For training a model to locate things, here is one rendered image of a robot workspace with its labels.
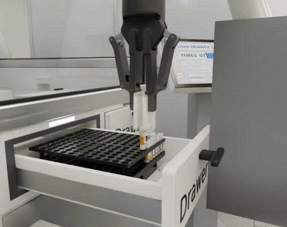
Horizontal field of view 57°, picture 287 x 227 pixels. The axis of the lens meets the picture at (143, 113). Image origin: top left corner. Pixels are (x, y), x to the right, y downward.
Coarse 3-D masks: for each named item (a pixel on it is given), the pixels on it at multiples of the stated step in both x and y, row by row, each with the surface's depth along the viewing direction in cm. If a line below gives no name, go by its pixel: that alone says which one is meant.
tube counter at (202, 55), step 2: (198, 52) 134; (200, 52) 134; (202, 52) 135; (204, 52) 135; (206, 52) 135; (208, 52) 136; (210, 52) 136; (212, 52) 136; (200, 54) 134; (202, 54) 134; (204, 54) 134; (206, 54) 135; (208, 54) 135; (210, 54) 135; (212, 54) 136; (200, 56) 133; (202, 56) 133; (204, 56) 133; (206, 56) 134; (208, 56) 134; (210, 56) 135; (212, 56) 135; (200, 58) 132; (202, 58) 132; (204, 58) 133; (206, 58) 133; (208, 58) 134; (210, 58) 134; (212, 58) 134
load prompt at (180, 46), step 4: (180, 44) 134; (184, 44) 135; (188, 44) 135; (192, 44) 136; (196, 44) 137; (200, 44) 138; (204, 44) 138; (208, 44) 139; (212, 44) 140; (176, 48) 132; (180, 48) 132; (184, 48) 133; (188, 48) 134; (192, 48) 135; (196, 48) 135; (200, 48) 136; (204, 48) 137; (208, 48) 137; (212, 48) 138
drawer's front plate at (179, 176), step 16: (208, 128) 56; (192, 144) 44; (208, 144) 53; (176, 160) 37; (192, 160) 41; (176, 176) 34; (192, 176) 42; (176, 192) 34; (176, 208) 35; (192, 208) 44; (176, 224) 35
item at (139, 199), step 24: (24, 144) 56; (168, 144) 61; (24, 168) 48; (48, 168) 45; (72, 168) 43; (48, 192) 46; (72, 192) 43; (96, 192) 41; (120, 192) 39; (144, 192) 38; (144, 216) 38
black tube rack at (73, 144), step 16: (48, 144) 54; (64, 144) 55; (80, 144) 54; (96, 144) 54; (112, 144) 54; (128, 144) 54; (48, 160) 54; (64, 160) 53; (80, 160) 49; (96, 160) 45; (112, 160) 45; (128, 176) 46
